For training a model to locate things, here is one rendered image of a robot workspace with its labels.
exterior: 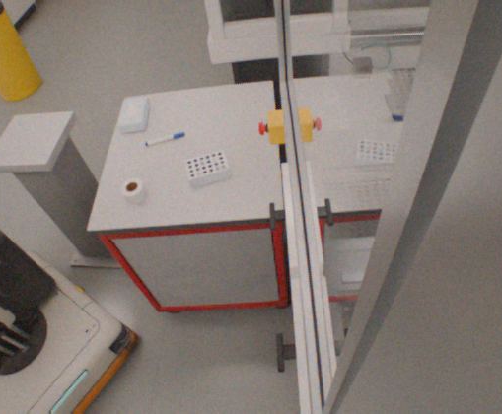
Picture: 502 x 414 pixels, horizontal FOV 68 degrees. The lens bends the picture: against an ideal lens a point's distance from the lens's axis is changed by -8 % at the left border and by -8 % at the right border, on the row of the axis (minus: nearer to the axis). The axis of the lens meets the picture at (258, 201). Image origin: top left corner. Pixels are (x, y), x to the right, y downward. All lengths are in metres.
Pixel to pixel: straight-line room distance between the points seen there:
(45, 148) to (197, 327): 0.96
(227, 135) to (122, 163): 0.36
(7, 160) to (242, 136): 0.87
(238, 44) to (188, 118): 0.34
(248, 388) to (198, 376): 0.21
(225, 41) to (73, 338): 1.25
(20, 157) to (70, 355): 0.76
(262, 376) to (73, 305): 0.81
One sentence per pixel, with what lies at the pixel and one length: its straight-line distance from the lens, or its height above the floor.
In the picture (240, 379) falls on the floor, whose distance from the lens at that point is 1.71.
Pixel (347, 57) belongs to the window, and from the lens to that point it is 0.22.
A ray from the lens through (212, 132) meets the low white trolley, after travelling 1.35.
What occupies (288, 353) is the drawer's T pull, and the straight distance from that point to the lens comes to 0.78.
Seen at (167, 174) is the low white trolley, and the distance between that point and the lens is 1.26.
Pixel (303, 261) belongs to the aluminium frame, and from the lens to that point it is 0.76.
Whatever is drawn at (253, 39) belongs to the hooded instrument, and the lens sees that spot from 1.54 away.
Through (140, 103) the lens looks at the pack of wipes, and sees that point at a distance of 1.50.
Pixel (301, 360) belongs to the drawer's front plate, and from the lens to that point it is 0.76.
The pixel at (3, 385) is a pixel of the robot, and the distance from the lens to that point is 1.77.
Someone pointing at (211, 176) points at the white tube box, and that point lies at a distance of 1.18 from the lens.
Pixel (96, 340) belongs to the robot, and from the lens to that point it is 1.63.
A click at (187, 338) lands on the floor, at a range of 1.80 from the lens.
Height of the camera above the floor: 1.66
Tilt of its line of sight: 53 degrees down
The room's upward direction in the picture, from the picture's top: 9 degrees counter-clockwise
